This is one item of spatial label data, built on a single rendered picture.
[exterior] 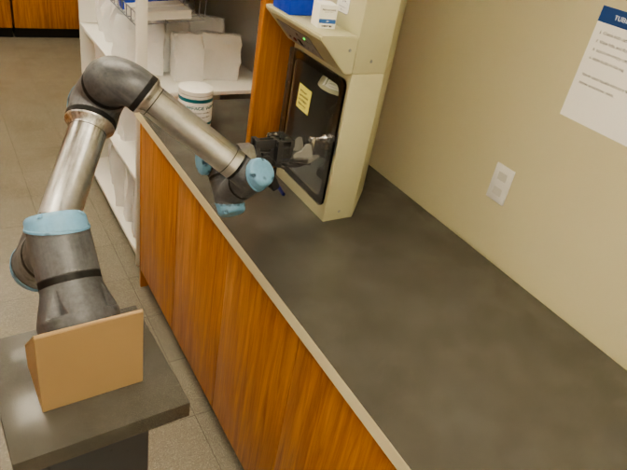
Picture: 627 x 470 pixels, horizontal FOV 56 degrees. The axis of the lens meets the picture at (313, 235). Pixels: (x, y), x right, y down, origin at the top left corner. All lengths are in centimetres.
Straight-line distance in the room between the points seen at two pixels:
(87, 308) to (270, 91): 107
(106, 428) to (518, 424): 84
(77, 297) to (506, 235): 123
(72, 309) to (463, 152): 128
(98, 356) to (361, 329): 62
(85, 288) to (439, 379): 78
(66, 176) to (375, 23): 86
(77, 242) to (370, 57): 91
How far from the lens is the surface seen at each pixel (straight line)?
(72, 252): 117
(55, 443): 119
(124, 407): 122
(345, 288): 156
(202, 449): 233
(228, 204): 153
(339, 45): 158
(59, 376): 118
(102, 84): 140
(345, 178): 178
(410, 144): 212
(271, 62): 194
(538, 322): 170
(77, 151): 141
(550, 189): 173
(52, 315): 116
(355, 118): 170
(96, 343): 115
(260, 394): 184
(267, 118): 200
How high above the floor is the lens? 187
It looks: 32 degrees down
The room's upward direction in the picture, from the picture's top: 11 degrees clockwise
